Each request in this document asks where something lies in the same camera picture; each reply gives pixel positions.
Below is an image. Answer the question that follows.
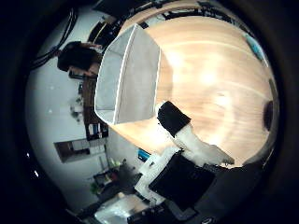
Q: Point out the small blue box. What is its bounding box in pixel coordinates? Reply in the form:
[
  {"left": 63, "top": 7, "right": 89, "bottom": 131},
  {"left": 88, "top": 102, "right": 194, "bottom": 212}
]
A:
[{"left": 136, "top": 147, "right": 152, "bottom": 163}]

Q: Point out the cluttered dark desk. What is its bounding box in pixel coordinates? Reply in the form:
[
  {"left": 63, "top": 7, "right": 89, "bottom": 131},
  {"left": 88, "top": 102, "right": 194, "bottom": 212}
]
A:
[{"left": 89, "top": 158, "right": 143, "bottom": 202}]

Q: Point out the dark wooden bookshelf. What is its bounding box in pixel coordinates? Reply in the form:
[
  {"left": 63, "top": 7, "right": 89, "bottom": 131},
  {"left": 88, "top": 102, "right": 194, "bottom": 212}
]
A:
[{"left": 80, "top": 76, "right": 110, "bottom": 142}]

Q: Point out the person with dark hair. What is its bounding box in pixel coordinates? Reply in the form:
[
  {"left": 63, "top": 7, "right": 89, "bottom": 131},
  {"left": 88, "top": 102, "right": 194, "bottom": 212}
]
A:
[{"left": 56, "top": 40, "right": 105, "bottom": 78}]

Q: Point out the grey wall cabinet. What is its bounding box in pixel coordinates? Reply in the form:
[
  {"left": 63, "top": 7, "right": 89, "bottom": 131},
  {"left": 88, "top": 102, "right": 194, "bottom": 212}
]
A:
[{"left": 53, "top": 138, "right": 108, "bottom": 164}]

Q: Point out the black cable bundle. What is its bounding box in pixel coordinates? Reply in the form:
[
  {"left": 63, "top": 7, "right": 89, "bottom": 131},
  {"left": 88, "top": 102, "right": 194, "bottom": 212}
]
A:
[{"left": 30, "top": 6, "right": 79, "bottom": 71}]

